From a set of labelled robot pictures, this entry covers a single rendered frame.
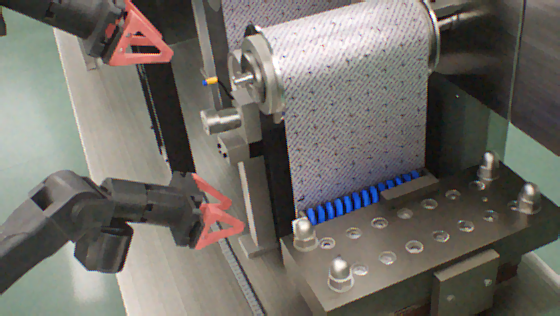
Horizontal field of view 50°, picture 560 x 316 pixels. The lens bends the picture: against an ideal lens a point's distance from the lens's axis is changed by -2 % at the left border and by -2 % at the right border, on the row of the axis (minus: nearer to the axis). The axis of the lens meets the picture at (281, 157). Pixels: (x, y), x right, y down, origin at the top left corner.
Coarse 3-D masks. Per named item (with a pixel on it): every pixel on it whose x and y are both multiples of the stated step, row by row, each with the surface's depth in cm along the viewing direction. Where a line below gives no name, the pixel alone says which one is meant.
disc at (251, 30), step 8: (248, 32) 87; (256, 32) 83; (264, 40) 81; (264, 48) 82; (272, 56) 80; (272, 64) 81; (280, 80) 80; (280, 88) 81; (280, 96) 82; (280, 104) 83; (280, 112) 84; (272, 120) 89; (280, 120) 86
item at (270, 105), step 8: (424, 16) 88; (248, 40) 84; (256, 40) 83; (248, 48) 86; (256, 48) 82; (256, 56) 83; (264, 56) 82; (264, 64) 81; (264, 72) 82; (272, 72) 82; (264, 80) 83; (272, 80) 82; (272, 88) 82; (272, 96) 83; (264, 104) 87; (272, 104) 84; (264, 112) 88; (272, 112) 86
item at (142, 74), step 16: (144, 0) 102; (144, 16) 104; (160, 32) 106; (144, 48) 107; (144, 64) 108; (160, 64) 109; (144, 80) 116; (160, 80) 111; (144, 96) 127; (160, 96) 113; (176, 96) 114; (160, 112) 114; (176, 112) 116; (160, 128) 116; (176, 128) 117; (160, 144) 134; (176, 144) 119; (176, 160) 121; (192, 160) 123
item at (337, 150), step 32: (384, 96) 90; (416, 96) 92; (288, 128) 86; (320, 128) 88; (352, 128) 91; (384, 128) 93; (416, 128) 96; (320, 160) 91; (352, 160) 94; (384, 160) 97; (416, 160) 100; (320, 192) 95; (352, 192) 98
